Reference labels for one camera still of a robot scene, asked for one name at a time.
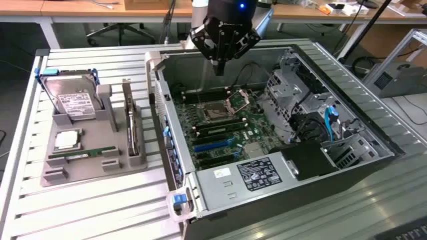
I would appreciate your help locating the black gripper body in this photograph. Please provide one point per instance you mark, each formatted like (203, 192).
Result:
(229, 15)

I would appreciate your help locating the graphics card with black fan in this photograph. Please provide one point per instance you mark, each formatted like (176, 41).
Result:
(133, 130)

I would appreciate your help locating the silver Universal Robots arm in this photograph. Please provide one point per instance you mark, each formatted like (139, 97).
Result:
(199, 17)

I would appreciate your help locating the cluttered wooden desk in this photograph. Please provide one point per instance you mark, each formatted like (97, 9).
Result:
(300, 11)

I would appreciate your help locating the small cardboard box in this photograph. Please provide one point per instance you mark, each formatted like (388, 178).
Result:
(143, 4)

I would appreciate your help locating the thin metal locking lever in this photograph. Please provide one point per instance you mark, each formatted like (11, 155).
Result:
(199, 100)

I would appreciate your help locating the open metal socket cover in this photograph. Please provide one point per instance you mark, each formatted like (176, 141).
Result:
(237, 101)

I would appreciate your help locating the black office chair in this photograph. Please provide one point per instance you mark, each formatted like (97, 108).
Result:
(119, 32)

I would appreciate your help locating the silver metal drive cage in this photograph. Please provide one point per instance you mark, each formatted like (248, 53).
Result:
(300, 92)

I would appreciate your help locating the orange and white device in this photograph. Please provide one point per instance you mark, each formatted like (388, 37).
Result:
(324, 9)

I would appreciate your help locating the white carton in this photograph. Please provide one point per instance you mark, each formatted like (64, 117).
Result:
(355, 10)

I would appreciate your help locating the green motherboard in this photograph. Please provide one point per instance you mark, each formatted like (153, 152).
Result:
(256, 130)

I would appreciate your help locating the black tripod pole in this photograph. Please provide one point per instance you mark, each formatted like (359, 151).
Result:
(363, 30)

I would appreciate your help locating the black labelled RAM stick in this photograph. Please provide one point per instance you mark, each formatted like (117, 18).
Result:
(220, 130)

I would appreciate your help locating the black round stand base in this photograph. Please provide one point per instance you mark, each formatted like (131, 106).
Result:
(367, 3)

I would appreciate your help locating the black expansion slot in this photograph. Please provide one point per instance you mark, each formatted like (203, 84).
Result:
(216, 161)
(209, 140)

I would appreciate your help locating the large brown cardboard panel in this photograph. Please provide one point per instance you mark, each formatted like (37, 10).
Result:
(383, 37)

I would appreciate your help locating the blue expansion slot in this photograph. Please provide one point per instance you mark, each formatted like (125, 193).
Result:
(213, 146)

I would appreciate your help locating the silver chipset heatsink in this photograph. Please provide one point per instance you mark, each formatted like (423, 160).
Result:
(253, 150)

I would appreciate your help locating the hard disk in blue caddy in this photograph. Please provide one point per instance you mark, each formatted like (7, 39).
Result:
(73, 97)

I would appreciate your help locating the grey metal equipment box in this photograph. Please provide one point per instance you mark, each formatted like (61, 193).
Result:
(400, 80)

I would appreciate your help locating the black plastic air shroud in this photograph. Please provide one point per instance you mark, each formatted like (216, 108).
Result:
(307, 160)

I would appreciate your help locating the grey plastic parts rack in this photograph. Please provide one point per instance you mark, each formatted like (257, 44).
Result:
(89, 140)

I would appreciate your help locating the wooden desk with white legs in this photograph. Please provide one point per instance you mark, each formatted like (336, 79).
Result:
(27, 7)

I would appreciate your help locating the perforated silver disk bay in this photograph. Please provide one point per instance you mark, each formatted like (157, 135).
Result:
(349, 152)

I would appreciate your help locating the silver CPU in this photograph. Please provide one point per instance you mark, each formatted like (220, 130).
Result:
(67, 139)

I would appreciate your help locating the green RAM stick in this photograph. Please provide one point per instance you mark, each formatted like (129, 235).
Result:
(83, 153)

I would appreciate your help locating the grey power supply unit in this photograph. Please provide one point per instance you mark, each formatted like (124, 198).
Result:
(227, 185)

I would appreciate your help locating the open black PC case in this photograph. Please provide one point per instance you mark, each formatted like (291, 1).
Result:
(349, 180)

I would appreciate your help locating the black keyboard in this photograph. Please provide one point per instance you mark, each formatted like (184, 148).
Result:
(410, 233)

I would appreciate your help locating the pale plastic corner bracket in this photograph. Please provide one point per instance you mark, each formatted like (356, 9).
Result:
(155, 60)

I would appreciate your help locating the aluminium profile frame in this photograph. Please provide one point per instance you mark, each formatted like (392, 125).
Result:
(411, 37)

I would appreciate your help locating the pale corner bracket blue clip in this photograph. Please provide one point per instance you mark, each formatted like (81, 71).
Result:
(177, 200)

